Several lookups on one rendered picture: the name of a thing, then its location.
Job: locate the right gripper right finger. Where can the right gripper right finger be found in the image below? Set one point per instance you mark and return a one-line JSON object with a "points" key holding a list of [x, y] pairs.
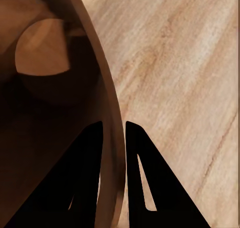
{"points": [[175, 208]]}

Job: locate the trash can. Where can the trash can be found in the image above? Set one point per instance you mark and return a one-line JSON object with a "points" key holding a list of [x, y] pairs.
{"points": [[55, 81]]}

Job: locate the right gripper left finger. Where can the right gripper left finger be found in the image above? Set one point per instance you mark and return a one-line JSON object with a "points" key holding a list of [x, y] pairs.
{"points": [[67, 196]]}

